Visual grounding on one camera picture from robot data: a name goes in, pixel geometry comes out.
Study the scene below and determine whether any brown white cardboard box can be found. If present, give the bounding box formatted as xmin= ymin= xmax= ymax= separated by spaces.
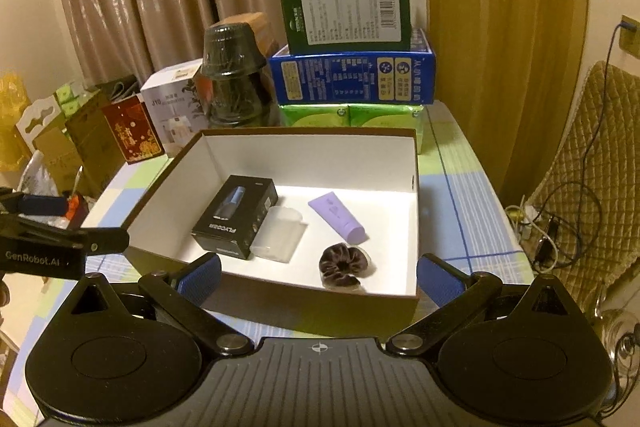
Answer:
xmin=125 ymin=128 xmax=420 ymax=338

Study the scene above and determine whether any dark green glass jar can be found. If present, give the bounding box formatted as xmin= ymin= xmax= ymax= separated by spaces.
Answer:
xmin=201 ymin=23 xmax=272 ymax=128

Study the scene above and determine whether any white humidifier box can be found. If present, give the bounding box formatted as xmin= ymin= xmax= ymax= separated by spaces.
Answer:
xmin=141 ymin=58 xmax=208 ymax=157

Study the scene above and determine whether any translucent plastic cup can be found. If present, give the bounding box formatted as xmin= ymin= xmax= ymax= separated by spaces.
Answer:
xmin=250 ymin=206 xmax=307 ymax=263

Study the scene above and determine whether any purple cream tube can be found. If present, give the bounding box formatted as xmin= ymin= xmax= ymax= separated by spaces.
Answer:
xmin=308 ymin=192 xmax=368 ymax=245

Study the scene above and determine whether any red gold gift box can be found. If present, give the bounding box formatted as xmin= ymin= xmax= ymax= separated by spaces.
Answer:
xmin=101 ymin=94 xmax=165 ymax=164

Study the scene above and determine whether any person's left hand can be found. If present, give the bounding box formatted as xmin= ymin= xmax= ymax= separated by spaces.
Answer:
xmin=0 ymin=279 xmax=10 ymax=308

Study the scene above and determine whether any black shaver box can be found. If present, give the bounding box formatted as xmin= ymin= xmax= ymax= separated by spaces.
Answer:
xmin=191 ymin=174 xmax=278 ymax=260

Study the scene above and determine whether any green tissue pack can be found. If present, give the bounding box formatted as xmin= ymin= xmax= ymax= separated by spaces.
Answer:
xmin=280 ymin=104 xmax=350 ymax=128
xmin=349 ymin=104 xmax=426 ymax=153

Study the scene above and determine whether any black power cable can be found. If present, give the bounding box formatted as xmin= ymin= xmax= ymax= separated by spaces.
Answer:
xmin=519 ymin=22 xmax=633 ymax=268

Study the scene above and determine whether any dark green labelled box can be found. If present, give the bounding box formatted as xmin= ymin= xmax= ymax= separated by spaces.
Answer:
xmin=281 ymin=0 xmax=412 ymax=55

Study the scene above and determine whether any left green tissue pack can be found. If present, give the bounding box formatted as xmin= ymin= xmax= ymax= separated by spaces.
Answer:
xmin=280 ymin=104 xmax=350 ymax=128

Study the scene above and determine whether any right green tissue pack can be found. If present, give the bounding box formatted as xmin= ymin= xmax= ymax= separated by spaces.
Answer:
xmin=349 ymin=104 xmax=426 ymax=153

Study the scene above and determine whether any purple velvet scrunchie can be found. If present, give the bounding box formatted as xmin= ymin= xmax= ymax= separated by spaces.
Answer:
xmin=319 ymin=243 xmax=373 ymax=291

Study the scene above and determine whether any checkered tablecloth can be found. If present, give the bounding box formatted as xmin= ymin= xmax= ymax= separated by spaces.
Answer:
xmin=0 ymin=100 xmax=536 ymax=388

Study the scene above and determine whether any blue milk carton box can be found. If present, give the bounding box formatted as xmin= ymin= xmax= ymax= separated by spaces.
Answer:
xmin=269 ymin=28 xmax=436 ymax=105

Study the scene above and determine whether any wall socket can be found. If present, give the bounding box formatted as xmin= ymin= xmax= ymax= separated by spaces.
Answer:
xmin=618 ymin=15 xmax=640 ymax=58

